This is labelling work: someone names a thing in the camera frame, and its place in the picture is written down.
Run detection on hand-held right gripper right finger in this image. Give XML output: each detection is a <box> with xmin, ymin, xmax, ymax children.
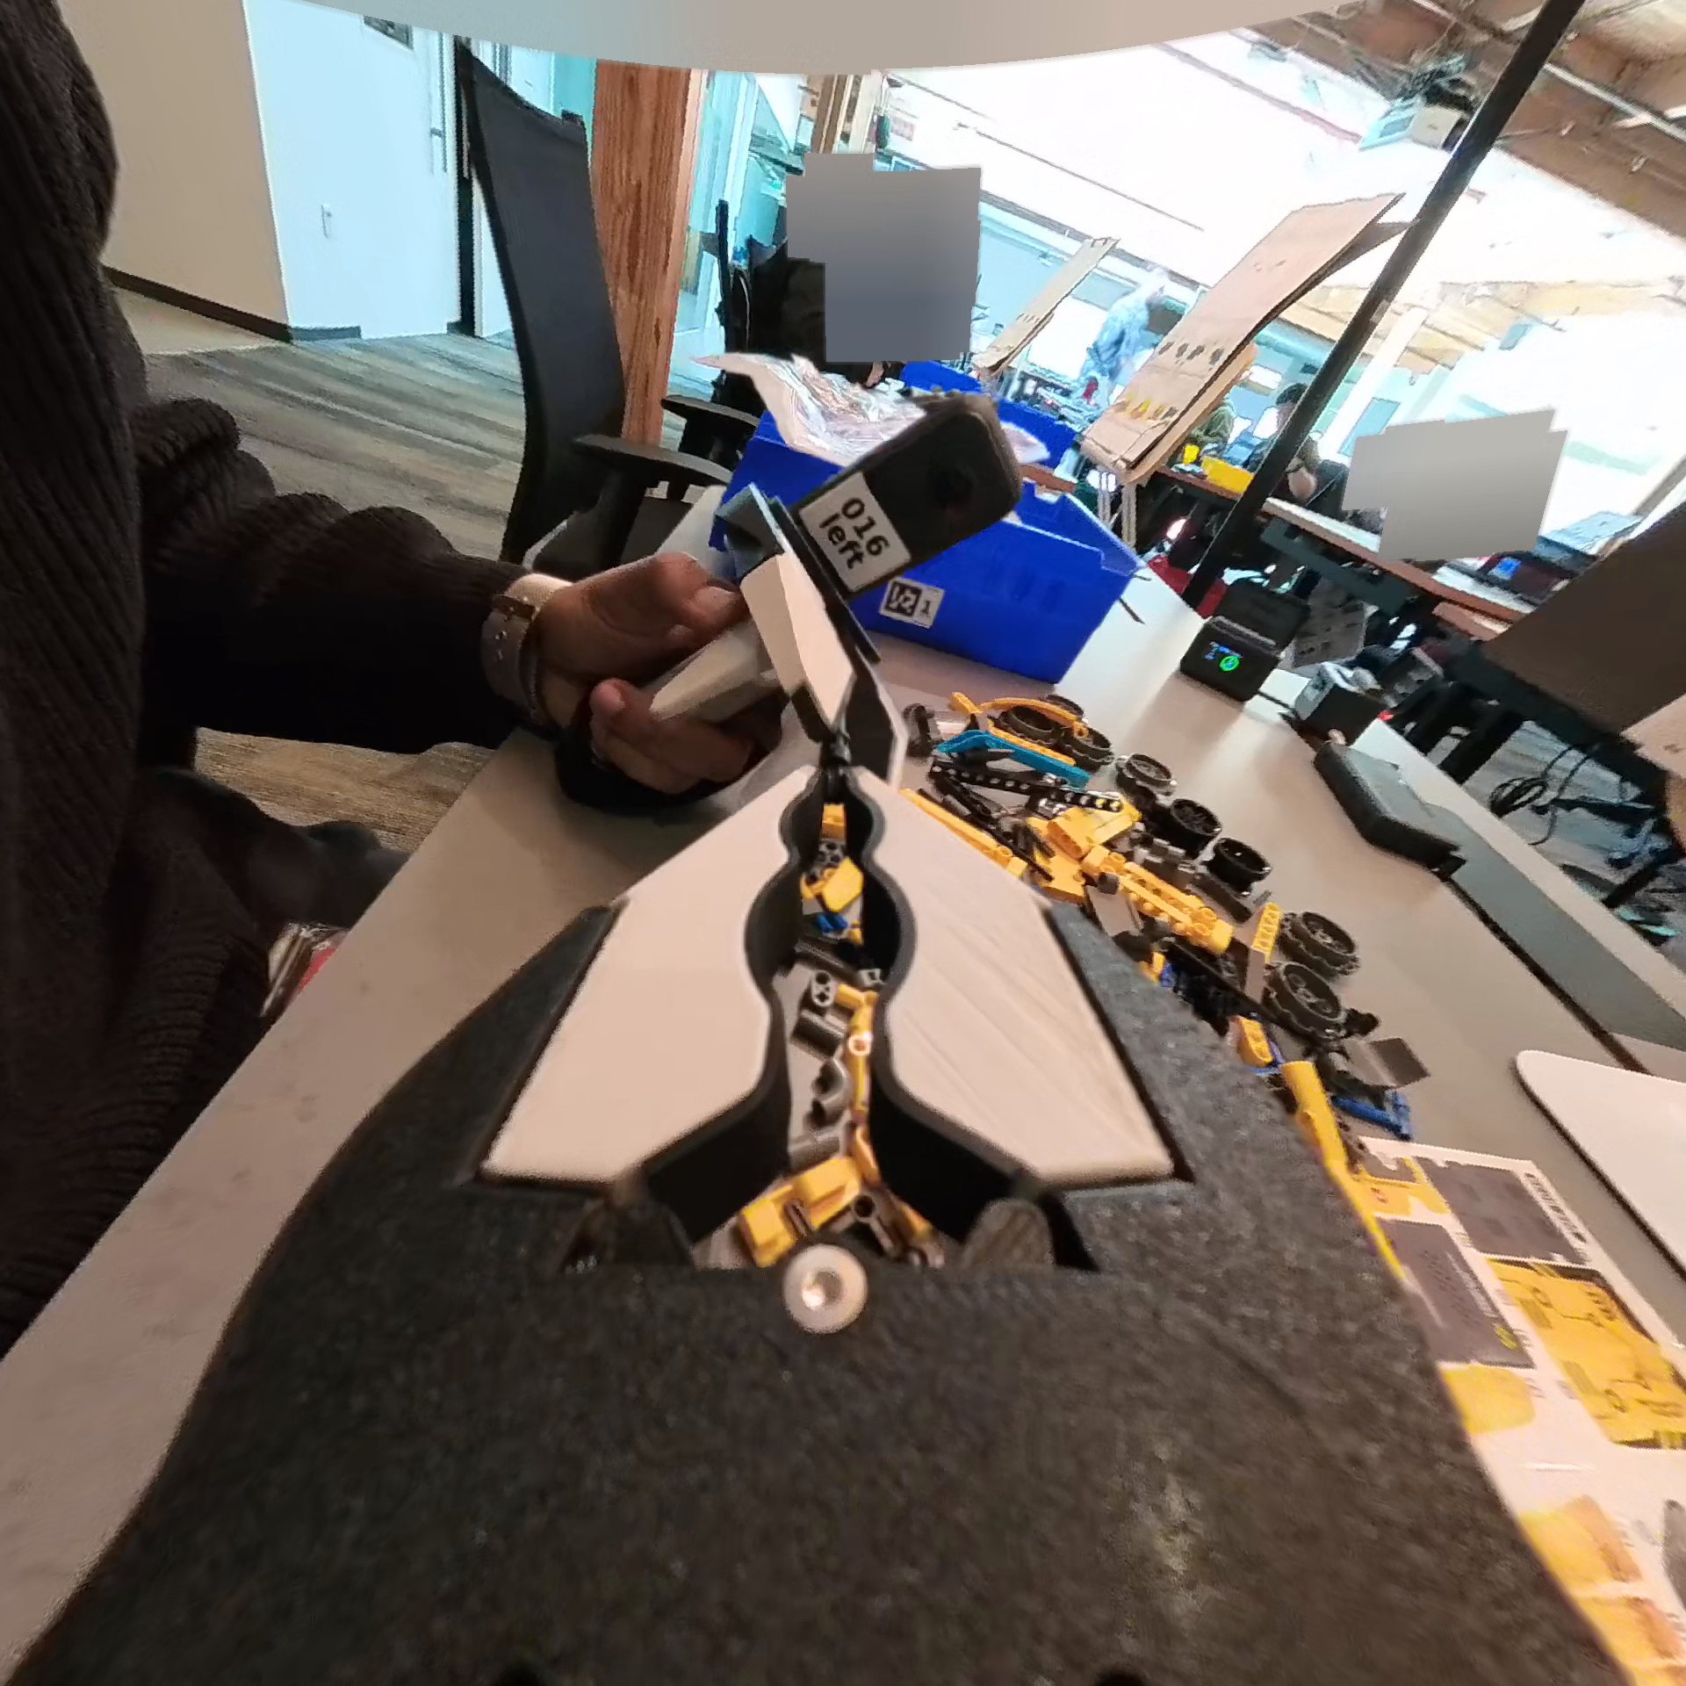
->
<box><xmin>847</xmin><ymin>772</ymin><xmax>1175</xmax><ymax>1231</ymax></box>

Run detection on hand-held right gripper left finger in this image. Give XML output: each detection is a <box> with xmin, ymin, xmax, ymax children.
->
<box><xmin>479</xmin><ymin>765</ymin><xmax>827</xmax><ymax>1237</ymax></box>

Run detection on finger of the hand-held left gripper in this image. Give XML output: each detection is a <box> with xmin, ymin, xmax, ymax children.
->
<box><xmin>837</xmin><ymin>657</ymin><xmax>908</xmax><ymax>794</ymax></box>
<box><xmin>741</xmin><ymin>551</ymin><xmax>861</xmax><ymax>744</ymax></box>

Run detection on person's left forearm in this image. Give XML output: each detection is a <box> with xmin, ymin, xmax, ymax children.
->
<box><xmin>133</xmin><ymin>396</ymin><xmax>527</xmax><ymax>773</ymax></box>

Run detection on person's left hand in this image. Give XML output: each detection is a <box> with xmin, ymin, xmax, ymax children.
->
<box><xmin>530</xmin><ymin>551</ymin><xmax>781</xmax><ymax>795</ymax></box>

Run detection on plain blue storage bin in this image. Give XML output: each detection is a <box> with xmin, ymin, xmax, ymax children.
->
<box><xmin>909</xmin><ymin>360</ymin><xmax>1084</xmax><ymax>501</ymax></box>

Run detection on blue storage bin with tag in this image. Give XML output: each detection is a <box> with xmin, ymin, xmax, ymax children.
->
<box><xmin>710</xmin><ymin>407</ymin><xmax>1141</xmax><ymax>650</ymax></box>

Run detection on clear plastic bags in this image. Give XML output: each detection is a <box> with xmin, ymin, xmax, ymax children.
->
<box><xmin>699</xmin><ymin>349</ymin><xmax>954</xmax><ymax>466</ymax></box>

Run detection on pile of toy building parts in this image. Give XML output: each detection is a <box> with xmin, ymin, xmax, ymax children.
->
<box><xmin>731</xmin><ymin>691</ymin><xmax>1432</xmax><ymax>1273</ymax></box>

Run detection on small cardboard sign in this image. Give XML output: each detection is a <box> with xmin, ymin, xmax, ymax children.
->
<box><xmin>972</xmin><ymin>237</ymin><xmax>1122</xmax><ymax>380</ymax></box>

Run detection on wristwatch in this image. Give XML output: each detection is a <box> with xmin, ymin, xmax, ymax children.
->
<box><xmin>479</xmin><ymin>573</ymin><xmax>575</xmax><ymax>736</ymax></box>

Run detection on red patterned packet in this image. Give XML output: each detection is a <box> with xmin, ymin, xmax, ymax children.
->
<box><xmin>261</xmin><ymin>920</ymin><xmax>348</xmax><ymax>1020</ymax></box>

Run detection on large cardboard sign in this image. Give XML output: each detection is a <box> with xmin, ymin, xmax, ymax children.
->
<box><xmin>1079</xmin><ymin>195</ymin><xmax>1406</xmax><ymax>478</ymax></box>

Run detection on black power bank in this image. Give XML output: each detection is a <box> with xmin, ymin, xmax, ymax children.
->
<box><xmin>1177</xmin><ymin>581</ymin><xmax>1315</xmax><ymax>702</ymax></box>

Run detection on black office chair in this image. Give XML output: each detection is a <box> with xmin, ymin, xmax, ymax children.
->
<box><xmin>454</xmin><ymin>41</ymin><xmax>761</xmax><ymax>570</ymax></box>

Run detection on black power adapter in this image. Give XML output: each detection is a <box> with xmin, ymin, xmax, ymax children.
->
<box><xmin>1315</xmin><ymin>737</ymin><xmax>1468</xmax><ymax>875</ymax></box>

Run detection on background wooden desk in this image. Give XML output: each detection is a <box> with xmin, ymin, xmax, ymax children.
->
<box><xmin>1158</xmin><ymin>463</ymin><xmax>1569</xmax><ymax>624</ymax></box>

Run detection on small black box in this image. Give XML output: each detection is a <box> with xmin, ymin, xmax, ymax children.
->
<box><xmin>1290</xmin><ymin>665</ymin><xmax>1387</xmax><ymax>749</ymax></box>

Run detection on black pole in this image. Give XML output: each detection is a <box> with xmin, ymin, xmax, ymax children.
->
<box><xmin>1181</xmin><ymin>0</ymin><xmax>1586</xmax><ymax>611</ymax></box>

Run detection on printed instruction leaflet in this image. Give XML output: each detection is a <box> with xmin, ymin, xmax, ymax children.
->
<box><xmin>1330</xmin><ymin>1132</ymin><xmax>1686</xmax><ymax>1686</ymax></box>

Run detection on white tablet stand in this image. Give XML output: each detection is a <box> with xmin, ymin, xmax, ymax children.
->
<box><xmin>1515</xmin><ymin>1047</ymin><xmax>1686</xmax><ymax>1275</ymax></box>

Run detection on person's black sweater torso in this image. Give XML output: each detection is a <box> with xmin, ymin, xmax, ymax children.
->
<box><xmin>0</xmin><ymin>0</ymin><xmax>410</xmax><ymax>1352</ymax></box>

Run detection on wooden post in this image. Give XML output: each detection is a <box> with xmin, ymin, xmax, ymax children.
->
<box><xmin>589</xmin><ymin>59</ymin><xmax>709</xmax><ymax>447</ymax></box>

